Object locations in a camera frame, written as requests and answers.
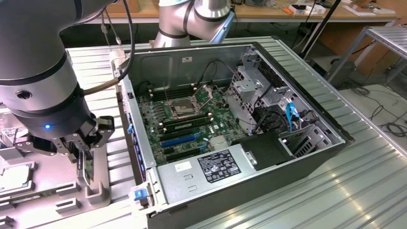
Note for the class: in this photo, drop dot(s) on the silver power supply unit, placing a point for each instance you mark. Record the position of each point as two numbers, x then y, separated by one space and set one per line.
178 181

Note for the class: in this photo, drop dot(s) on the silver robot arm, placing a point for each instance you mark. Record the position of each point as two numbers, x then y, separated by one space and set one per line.
31 47

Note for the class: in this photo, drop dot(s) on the flat white box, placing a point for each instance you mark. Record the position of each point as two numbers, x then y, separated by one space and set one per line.
359 9

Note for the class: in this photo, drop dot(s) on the black long expansion slot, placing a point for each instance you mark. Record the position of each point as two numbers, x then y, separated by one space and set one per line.
175 136
183 155

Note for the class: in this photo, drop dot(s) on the small white box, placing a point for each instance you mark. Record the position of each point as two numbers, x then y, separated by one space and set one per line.
317 10

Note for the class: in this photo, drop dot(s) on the aluminium frame table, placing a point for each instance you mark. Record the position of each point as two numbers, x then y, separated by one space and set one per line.
387 40

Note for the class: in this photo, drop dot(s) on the thin locking lever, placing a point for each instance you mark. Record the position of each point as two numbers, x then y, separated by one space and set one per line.
166 94

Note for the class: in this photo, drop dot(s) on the silver slatted disk bay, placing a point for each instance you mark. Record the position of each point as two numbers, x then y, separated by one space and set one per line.
305 143

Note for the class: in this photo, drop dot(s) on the grey plastic parts rack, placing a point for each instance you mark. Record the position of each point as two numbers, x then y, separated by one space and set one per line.
45 171

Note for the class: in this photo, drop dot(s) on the black plastic air duct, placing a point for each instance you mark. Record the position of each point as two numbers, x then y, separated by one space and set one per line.
263 150

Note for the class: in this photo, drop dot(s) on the green loose RAM stick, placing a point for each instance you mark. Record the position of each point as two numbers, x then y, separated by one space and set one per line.
31 196

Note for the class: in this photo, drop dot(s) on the silver hard disk drive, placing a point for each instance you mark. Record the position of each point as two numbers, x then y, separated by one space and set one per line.
8 133

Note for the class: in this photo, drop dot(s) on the silver metal drive cage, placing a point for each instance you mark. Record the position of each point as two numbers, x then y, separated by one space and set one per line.
249 86

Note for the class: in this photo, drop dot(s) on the blue case latch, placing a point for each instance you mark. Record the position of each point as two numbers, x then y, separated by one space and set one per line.
139 194

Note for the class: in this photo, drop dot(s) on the CPU socket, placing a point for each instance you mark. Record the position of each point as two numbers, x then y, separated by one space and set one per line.
183 108

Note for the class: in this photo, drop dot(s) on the silver CPU chip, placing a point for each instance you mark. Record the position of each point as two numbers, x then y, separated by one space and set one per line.
12 177

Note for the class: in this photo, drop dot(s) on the metal socket cover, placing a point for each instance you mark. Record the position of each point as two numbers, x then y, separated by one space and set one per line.
203 94

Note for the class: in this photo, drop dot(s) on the installed RAM stick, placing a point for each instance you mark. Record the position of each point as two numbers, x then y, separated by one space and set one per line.
189 126

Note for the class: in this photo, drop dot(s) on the green motherboard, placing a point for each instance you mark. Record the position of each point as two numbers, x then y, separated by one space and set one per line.
222 119

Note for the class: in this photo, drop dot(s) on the black low-profile graphics card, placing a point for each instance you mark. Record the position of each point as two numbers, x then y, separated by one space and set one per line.
87 171

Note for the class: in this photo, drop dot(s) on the orange white box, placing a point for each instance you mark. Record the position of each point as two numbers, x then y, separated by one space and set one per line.
289 10

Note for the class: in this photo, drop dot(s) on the black tripod pole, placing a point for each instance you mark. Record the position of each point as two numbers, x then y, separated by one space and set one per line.
321 23

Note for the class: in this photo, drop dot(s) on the black open PC case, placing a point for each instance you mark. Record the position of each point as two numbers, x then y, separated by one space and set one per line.
238 202

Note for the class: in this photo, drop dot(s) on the blue card retainer strip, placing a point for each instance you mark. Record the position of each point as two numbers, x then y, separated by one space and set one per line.
130 130

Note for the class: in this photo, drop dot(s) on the black short expansion slot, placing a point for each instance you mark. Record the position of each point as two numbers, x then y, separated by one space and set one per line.
169 150

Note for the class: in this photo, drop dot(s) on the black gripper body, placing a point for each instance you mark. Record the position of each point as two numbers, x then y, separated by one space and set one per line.
47 126

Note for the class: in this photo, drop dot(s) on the silver chipset heatsink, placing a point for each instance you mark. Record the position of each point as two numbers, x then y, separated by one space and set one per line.
219 141

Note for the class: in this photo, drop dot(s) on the wooden desk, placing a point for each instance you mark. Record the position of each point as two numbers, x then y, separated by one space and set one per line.
270 13

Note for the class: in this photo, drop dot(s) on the black floor box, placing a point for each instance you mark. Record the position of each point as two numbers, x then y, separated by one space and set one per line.
333 71

